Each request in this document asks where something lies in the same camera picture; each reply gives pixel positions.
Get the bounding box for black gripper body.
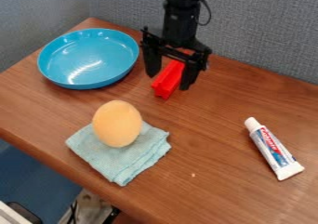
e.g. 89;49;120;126
140;26;211;71

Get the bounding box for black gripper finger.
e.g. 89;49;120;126
179;59;203;90
141;45;161;77

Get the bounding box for red plastic block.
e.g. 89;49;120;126
151;60;185;99

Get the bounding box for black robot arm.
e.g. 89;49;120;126
140;0;212;90

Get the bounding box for blue plate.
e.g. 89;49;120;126
37;28;139;90

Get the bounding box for orange egg-shaped object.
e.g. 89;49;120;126
92;100;143;148

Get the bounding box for white object bottom corner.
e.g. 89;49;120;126
0;201;43;224

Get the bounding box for light blue folded cloth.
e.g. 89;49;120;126
65;123;171;187

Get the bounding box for white toothpaste tube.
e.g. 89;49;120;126
244;117;304;181

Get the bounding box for grey bag under table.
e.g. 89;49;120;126
59;190;120;224

